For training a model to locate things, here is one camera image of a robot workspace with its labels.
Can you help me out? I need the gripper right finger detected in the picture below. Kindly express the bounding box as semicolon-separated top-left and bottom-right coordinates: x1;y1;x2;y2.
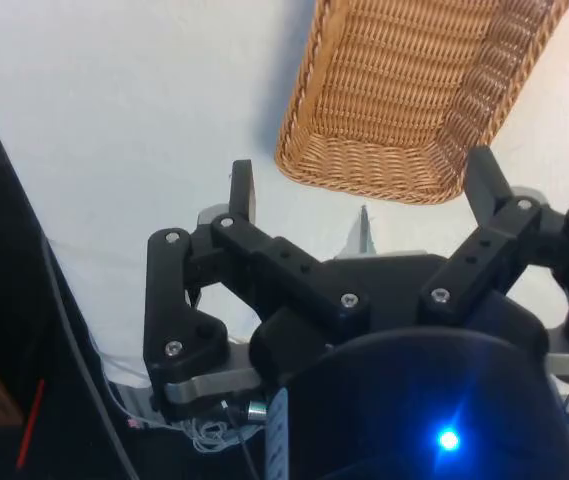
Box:
416;145;569;351

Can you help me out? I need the brown wicker basket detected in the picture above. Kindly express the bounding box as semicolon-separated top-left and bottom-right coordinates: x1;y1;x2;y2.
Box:
273;0;569;206

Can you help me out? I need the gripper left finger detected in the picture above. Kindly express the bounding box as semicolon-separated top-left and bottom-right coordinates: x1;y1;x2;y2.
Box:
143;158;372;384

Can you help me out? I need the black cable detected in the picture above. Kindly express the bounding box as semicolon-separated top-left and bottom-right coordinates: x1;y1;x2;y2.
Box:
41;237;138;480

